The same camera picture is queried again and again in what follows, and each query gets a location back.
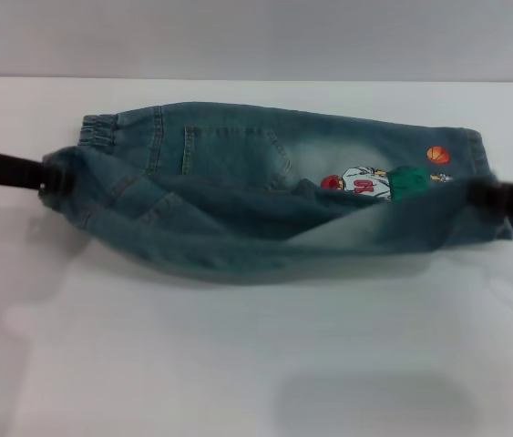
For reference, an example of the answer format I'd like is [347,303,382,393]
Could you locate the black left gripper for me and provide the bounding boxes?
[0,149,67,198]

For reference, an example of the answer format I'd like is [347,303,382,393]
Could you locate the blue denim shorts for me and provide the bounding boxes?
[39,103,513,287]

